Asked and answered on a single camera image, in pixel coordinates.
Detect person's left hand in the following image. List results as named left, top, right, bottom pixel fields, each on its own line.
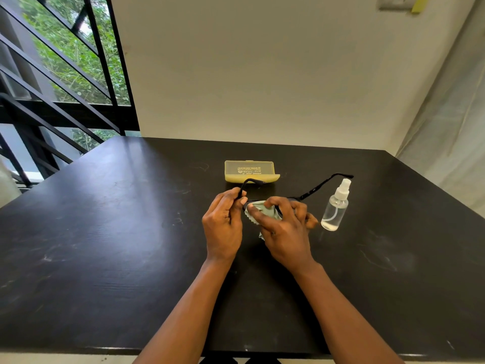
left=202, top=187, right=248, bottom=263

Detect person's right hand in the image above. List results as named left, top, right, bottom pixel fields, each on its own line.
left=247, top=196, right=319, bottom=274

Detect grey-green cleaning cloth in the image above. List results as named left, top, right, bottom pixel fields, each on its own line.
left=244, top=201, right=284, bottom=239

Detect black eyeglasses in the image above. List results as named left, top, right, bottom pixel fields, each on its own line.
left=235, top=173, right=354, bottom=220

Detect person's right forearm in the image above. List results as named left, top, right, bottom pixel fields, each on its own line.
left=292, top=261, right=406, bottom=364

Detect person's left forearm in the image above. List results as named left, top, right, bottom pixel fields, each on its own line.
left=133, top=257, right=235, bottom=364

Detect clear spray bottle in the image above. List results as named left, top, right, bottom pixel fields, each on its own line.
left=321, top=178, right=352, bottom=232

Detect yellow glasses case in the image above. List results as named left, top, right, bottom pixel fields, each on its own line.
left=224, top=160, right=281, bottom=184

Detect black table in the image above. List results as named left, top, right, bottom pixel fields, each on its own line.
left=0, top=136, right=485, bottom=364

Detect white curtain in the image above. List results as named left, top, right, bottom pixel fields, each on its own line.
left=395, top=0, right=485, bottom=218

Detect black metal window grille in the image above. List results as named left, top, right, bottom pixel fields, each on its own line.
left=0, top=0, right=141, bottom=190

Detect wall switch plate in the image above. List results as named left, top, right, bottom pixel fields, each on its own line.
left=378, top=0, right=430, bottom=14

